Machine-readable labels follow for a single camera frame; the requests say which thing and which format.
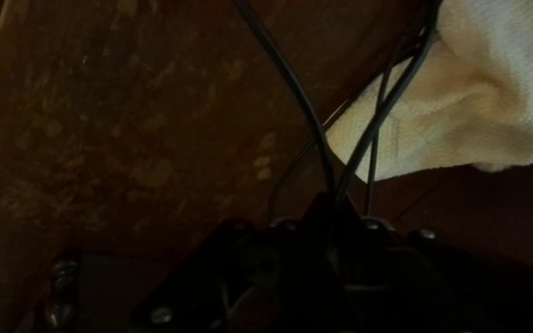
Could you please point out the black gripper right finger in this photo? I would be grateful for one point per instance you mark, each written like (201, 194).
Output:
(439, 289)

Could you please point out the dark wooden dresser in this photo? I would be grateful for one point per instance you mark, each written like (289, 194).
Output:
(125, 135)

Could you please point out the crumpled white cloth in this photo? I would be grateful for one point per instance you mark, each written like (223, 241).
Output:
(482, 104)

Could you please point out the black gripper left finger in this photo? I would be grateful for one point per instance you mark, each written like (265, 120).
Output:
(260, 278)

